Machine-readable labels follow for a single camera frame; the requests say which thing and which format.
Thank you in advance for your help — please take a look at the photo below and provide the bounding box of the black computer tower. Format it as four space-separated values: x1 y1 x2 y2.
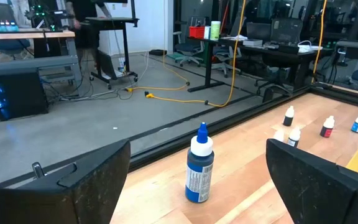
0 67 50 122

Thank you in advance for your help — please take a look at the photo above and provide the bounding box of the wooden top workbench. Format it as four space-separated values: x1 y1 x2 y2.
0 28 83 91

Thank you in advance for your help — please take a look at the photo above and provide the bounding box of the yellow extension cable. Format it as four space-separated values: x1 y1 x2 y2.
126 0 191 93
144 0 247 108

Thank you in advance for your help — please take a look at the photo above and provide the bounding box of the stack of books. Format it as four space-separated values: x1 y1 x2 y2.
242 38 264 47

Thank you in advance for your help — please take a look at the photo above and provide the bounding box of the small dropper bottle pink label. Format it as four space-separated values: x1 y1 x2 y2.
319 115 336 138

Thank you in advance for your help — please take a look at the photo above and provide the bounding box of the white cable bundle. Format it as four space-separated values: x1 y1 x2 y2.
296 40 323 54

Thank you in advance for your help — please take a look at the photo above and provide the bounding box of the red storage bin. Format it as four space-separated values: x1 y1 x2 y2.
188 26 206 40

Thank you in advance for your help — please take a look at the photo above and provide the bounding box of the black rolling stand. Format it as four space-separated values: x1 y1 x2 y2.
85 0 140 90

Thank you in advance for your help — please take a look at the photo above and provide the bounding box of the grey office chair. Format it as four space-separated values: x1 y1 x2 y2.
172 17 205 68
211 46 242 78

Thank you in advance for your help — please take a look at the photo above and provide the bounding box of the teal lit control device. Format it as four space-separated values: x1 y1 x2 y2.
0 20 20 32

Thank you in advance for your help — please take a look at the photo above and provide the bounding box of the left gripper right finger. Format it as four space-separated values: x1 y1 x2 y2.
265 139 358 224

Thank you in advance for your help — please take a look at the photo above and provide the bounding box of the black laptop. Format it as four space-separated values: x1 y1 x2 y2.
246 22 272 41

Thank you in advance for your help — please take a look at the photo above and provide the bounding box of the red pole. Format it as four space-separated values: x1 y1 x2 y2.
221 2 229 27

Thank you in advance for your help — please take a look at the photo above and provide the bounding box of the black robot equipment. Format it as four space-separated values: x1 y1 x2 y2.
25 2 71 32

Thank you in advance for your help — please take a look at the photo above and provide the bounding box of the black office desk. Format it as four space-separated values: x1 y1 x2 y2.
186 36 323 93

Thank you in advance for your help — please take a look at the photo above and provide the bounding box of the green wipes canister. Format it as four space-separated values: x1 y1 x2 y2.
209 21 222 41

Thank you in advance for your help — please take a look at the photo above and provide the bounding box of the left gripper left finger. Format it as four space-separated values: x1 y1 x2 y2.
59 139 132 224

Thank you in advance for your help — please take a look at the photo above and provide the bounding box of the small dropper bottle black label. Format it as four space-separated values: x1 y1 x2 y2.
287 126 301 149

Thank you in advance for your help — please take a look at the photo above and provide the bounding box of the blue food coloring bottle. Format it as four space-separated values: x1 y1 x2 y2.
185 121 215 203

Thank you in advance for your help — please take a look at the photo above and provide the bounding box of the standing person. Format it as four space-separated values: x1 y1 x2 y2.
64 0 113 71

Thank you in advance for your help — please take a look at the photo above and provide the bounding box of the yellow hanging cable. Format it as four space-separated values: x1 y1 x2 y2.
311 0 328 84

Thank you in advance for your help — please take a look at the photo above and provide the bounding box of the black mesh office chair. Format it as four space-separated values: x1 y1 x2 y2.
255 17 305 103

